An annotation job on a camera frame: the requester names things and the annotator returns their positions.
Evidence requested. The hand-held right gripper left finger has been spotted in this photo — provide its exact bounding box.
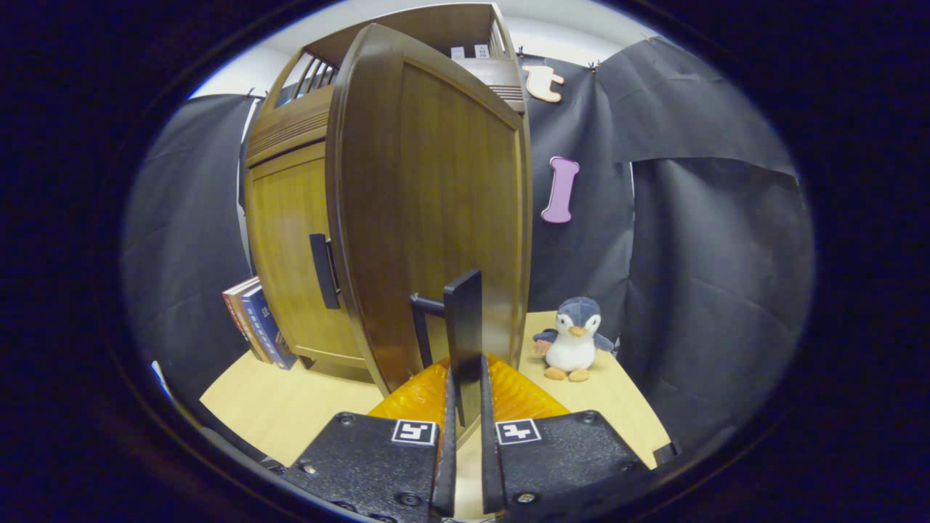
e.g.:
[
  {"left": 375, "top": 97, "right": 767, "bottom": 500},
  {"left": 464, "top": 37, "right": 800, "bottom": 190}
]
[{"left": 282, "top": 356, "right": 458, "bottom": 520}]

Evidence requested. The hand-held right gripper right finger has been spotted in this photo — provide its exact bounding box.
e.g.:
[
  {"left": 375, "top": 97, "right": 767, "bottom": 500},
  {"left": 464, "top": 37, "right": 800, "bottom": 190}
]
[{"left": 480, "top": 354, "right": 655, "bottom": 518}]

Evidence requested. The wooden shoe cabinet door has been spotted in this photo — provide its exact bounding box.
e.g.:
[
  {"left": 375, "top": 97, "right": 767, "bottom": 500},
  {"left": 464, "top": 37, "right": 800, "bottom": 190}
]
[
  {"left": 325, "top": 23, "right": 533, "bottom": 444},
  {"left": 245, "top": 142, "right": 368, "bottom": 364}
]

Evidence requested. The wooden double-door shoe cabinet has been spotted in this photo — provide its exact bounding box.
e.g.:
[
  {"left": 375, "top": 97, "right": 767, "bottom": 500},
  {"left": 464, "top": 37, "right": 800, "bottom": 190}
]
[{"left": 243, "top": 2, "right": 527, "bottom": 386}]

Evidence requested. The penguin plush toy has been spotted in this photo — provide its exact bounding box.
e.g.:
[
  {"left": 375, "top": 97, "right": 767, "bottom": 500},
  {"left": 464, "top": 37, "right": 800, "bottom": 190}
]
[{"left": 533, "top": 296, "right": 617, "bottom": 383}]

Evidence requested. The blue book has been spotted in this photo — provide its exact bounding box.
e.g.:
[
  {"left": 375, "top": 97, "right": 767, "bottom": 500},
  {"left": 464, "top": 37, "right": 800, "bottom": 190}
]
[{"left": 241, "top": 285, "right": 299, "bottom": 371}]

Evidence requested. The brown book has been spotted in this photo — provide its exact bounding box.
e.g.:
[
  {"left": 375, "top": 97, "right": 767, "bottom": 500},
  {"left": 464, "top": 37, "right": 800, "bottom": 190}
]
[{"left": 232, "top": 283, "right": 273, "bottom": 364}]

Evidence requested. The black backdrop cloth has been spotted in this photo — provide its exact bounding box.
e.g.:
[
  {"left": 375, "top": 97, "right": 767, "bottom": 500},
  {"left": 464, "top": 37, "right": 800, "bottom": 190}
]
[{"left": 120, "top": 36, "right": 814, "bottom": 451}]

